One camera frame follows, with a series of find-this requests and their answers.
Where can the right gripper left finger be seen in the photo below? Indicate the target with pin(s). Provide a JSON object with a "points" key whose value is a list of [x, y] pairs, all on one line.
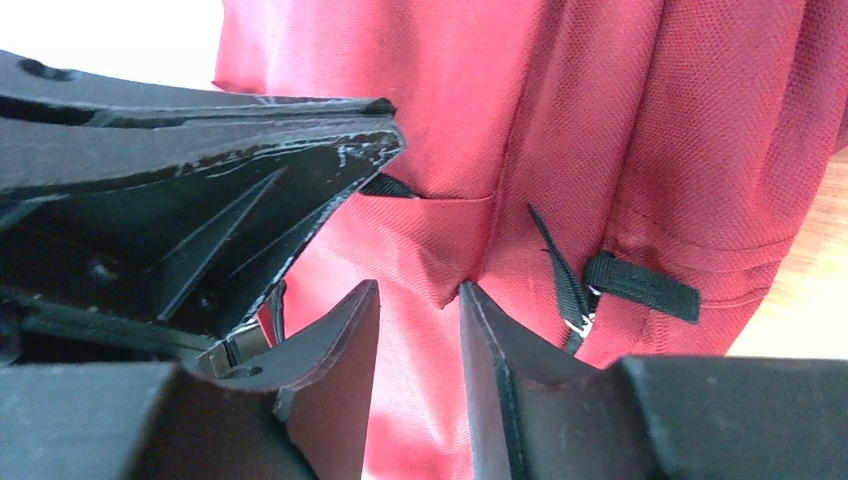
{"points": [[297, 411]]}

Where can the dark red student backpack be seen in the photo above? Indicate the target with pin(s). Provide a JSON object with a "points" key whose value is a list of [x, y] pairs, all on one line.
{"points": [[619, 176]]}

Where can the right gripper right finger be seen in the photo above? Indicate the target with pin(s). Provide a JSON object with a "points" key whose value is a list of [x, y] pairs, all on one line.
{"points": [[536, 412]]}

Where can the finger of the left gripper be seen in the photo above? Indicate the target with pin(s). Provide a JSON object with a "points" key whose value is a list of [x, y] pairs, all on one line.
{"points": [[168, 264], [35, 92]]}

